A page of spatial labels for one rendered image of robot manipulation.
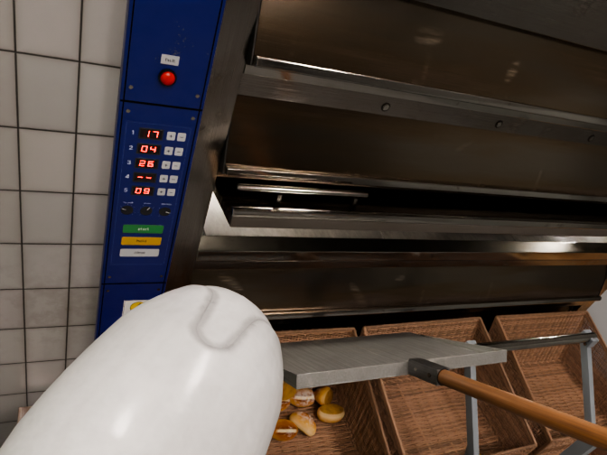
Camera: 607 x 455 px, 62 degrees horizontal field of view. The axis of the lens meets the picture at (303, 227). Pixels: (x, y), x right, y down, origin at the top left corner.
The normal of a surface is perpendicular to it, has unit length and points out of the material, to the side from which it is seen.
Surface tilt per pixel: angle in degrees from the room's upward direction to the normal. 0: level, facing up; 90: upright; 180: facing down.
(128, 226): 90
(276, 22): 70
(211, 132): 90
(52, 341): 90
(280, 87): 90
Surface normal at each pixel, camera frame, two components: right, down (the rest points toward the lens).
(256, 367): 0.79, -0.46
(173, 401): 0.48, -0.66
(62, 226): 0.31, 0.66
